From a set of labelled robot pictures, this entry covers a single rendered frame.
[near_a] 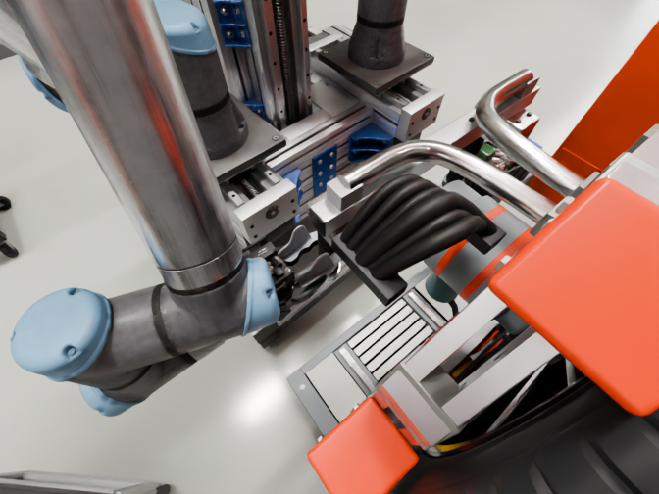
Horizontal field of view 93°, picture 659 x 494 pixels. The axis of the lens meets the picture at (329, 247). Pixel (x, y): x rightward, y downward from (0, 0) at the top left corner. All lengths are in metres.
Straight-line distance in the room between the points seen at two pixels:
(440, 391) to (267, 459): 1.03
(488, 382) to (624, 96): 0.73
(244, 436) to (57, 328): 1.01
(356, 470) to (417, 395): 0.12
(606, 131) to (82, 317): 0.96
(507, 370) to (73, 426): 1.45
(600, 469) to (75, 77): 0.35
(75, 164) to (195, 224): 2.07
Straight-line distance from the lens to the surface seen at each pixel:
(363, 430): 0.38
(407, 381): 0.30
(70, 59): 0.25
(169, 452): 1.37
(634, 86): 0.90
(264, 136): 0.72
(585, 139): 0.96
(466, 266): 0.47
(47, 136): 2.63
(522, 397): 0.45
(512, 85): 0.55
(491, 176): 0.39
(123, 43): 0.25
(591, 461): 0.23
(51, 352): 0.34
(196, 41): 0.61
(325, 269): 0.47
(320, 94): 1.00
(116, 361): 0.36
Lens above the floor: 1.26
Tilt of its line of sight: 58 degrees down
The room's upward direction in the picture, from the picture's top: straight up
